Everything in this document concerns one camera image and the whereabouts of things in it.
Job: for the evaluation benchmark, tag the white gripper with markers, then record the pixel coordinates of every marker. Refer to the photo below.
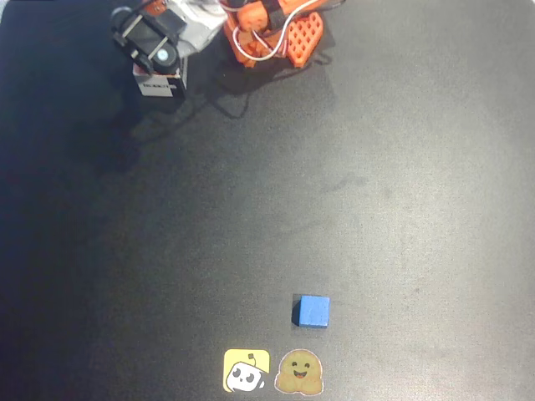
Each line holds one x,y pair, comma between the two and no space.
147,38

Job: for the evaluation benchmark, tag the orange perforated arm base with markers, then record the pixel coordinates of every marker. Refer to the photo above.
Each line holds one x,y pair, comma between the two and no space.
305,37

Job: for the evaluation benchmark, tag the white cardboard box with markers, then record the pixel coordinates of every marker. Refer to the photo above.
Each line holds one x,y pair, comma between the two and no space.
156,85

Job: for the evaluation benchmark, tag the blue cube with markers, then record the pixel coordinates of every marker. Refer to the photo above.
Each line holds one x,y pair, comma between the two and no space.
314,311

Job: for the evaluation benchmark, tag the black table mat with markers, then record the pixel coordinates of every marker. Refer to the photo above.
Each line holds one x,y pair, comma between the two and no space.
334,188

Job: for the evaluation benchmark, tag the yellow robot face sticker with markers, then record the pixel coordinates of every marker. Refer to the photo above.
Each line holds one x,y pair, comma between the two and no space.
246,371

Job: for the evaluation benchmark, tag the hugging face emoji sticker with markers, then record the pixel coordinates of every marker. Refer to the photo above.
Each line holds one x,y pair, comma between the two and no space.
299,372

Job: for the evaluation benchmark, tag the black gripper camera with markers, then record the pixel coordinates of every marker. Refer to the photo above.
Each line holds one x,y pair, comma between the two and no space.
146,37

